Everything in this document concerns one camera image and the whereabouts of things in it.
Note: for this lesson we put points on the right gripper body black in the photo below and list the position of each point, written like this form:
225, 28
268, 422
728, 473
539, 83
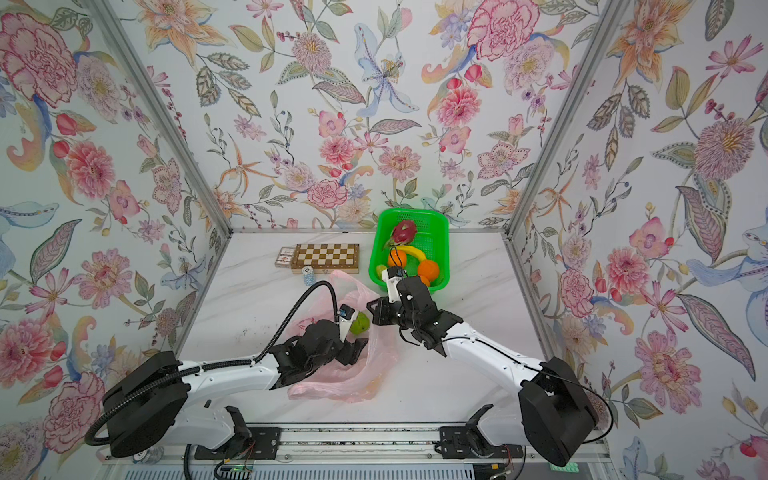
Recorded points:
396, 315

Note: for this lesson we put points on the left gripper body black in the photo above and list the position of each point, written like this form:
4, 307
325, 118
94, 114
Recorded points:
337, 353

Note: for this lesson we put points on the round green lime fruit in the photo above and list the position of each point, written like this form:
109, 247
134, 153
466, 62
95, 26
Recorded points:
360, 325

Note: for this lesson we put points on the pink plastic bag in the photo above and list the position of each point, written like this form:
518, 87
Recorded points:
368, 352

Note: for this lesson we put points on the red dragon fruit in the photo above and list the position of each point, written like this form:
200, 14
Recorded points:
403, 234

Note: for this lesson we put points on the green pear fruit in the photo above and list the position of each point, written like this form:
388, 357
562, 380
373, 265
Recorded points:
379, 270

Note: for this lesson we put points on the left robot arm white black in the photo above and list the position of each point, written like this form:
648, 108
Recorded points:
166, 401

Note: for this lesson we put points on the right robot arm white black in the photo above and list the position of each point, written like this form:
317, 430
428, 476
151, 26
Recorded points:
547, 408

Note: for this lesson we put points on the yellow banana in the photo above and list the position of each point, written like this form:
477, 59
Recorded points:
413, 252

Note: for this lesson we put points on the small blue white cup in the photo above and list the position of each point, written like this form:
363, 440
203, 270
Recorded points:
308, 276

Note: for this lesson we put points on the green plastic basket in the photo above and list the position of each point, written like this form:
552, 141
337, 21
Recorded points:
416, 240

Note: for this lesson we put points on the wooden chessboard box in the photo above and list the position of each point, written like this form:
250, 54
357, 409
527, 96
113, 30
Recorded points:
324, 258

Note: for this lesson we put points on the small card box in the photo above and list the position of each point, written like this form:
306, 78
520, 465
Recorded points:
284, 257

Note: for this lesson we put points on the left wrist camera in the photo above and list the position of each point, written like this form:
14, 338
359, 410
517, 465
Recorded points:
347, 315

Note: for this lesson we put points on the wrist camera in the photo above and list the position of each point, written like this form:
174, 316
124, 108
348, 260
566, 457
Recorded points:
347, 315
392, 276

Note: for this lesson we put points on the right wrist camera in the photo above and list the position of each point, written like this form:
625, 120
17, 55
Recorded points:
392, 276

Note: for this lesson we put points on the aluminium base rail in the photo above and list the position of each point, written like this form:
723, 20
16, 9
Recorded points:
366, 443

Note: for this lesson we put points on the right aluminium corner post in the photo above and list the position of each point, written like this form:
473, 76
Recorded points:
606, 26

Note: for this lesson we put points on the aluminium corner post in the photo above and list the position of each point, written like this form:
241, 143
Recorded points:
606, 26
115, 36

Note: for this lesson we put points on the left aluminium corner post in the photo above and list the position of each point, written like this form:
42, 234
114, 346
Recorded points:
115, 36

